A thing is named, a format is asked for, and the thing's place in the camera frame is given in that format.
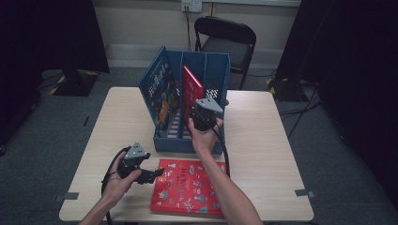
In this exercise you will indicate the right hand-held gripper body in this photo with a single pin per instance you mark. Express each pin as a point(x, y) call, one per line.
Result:
point(203, 118)

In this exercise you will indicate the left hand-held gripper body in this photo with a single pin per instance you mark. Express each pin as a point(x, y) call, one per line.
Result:
point(133, 162)

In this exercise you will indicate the red picture book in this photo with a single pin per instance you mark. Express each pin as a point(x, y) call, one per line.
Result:
point(181, 187)
point(191, 90)

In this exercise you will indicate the blue file rack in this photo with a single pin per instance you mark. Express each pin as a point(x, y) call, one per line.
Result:
point(216, 68)

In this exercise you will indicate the blue monster picture book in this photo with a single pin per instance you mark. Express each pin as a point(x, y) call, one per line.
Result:
point(159, 90)

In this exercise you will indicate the person's right hand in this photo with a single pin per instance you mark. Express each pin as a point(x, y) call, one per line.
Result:
point(205, 140)

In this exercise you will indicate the person's left hand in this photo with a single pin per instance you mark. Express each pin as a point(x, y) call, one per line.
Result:
point(117, 189)

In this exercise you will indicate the small dark round object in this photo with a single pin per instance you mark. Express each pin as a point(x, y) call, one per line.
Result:
point(226, 102)

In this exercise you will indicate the small black floor item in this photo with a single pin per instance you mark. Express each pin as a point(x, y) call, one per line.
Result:
point(86, 121)

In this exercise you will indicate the grey tape strip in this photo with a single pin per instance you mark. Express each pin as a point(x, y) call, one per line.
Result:
point(67, 197)
point(305, 193)

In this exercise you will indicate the black folding chair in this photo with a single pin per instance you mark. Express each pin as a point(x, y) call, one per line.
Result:
point(228, 47)

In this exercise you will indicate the black stand base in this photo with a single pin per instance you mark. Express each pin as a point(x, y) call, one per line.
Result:
point(73, 82)
point(286, 90)

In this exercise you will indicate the black curtain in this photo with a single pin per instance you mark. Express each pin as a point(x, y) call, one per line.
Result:
point(47, 31)
point(344, 47)

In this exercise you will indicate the white wall socket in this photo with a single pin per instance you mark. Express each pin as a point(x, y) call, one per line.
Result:
point(191, 5)

